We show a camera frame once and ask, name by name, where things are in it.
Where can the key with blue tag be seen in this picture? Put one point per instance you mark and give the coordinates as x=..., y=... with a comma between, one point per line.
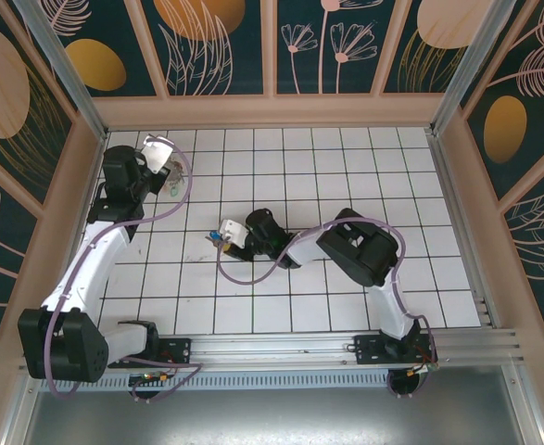
x=214, y=236

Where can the key with green tag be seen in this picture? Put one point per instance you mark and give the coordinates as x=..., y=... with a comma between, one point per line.
x=174, y=190

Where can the round metal keyring disc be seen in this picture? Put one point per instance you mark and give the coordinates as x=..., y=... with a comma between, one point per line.
x=177, y=175

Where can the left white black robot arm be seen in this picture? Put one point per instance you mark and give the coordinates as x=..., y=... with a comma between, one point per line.
x=91, y=269

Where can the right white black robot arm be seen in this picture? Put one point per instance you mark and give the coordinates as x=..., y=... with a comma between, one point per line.
x=359, y=250

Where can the grey metal sheet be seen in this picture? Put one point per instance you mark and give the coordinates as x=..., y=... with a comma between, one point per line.
x=271, y=417

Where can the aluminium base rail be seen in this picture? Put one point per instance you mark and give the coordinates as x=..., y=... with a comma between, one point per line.
x=271, y=350

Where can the aluminium corner post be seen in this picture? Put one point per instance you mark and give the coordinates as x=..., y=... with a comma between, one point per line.
x=67, y=74
x=471, y=60

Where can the aluminium side rail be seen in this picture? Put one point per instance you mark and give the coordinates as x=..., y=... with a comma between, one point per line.
x=446, y=185

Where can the aluminium frame profile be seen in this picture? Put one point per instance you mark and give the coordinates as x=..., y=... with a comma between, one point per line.
x=526, y=408
x=12, y=426

